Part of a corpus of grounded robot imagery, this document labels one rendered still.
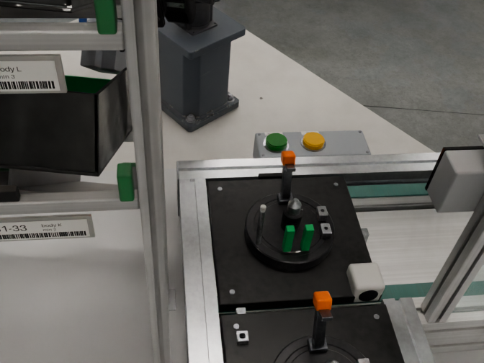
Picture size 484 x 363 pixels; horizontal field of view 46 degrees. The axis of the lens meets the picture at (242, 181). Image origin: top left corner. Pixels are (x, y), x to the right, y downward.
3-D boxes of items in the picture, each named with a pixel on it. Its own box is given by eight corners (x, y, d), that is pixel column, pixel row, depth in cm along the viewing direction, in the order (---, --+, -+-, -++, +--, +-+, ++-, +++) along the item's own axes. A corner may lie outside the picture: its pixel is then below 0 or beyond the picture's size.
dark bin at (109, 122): (55, 91, 76) (53, 35, 73) (153, 101, 76) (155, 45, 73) (-51, 163, 50) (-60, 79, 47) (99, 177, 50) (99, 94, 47)
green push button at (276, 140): (263, 140, 107) (264, 132, 105) (284, 140, 107) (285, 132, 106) (266, 155, 104) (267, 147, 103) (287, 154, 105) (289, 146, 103)
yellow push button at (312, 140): (299, 139, 108) (301, 131, 106) (320, 138, 108) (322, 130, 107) (304, 154, 105) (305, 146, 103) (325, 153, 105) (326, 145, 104)
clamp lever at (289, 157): (278, 193, 92) (281, 150, 88) (290, 193, 92) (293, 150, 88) (282, 204, 89) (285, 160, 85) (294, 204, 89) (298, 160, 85)
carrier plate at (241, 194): (207, 189, 98) (207, 180, 96) (341, 183, 101) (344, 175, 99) (219, 312, 81) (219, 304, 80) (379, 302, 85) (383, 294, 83)
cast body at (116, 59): (99, 72, 74) (104, 17, 73) (131, 76, 73) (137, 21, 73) (72, 63, 65) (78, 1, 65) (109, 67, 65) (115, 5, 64)
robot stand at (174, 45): (198, 75, 134) (199, -3, 120) (240, 106, 128) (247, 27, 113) (148, 99, 127) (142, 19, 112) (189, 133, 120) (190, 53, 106)
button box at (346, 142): (252, 155, 111) (255, 131, 107) (356, 151, 114) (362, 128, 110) (256, 181, 107) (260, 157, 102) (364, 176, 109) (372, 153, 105)
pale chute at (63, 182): (77, 183, 91) (79, 155, 91) (158, 190, 92) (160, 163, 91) (6, 191, 63) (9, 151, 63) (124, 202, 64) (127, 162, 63)
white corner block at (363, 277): (343, 277, 87) (348, 262, 84) (372, 276, 88) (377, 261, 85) (350, 305, 84) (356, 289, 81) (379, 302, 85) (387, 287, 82)
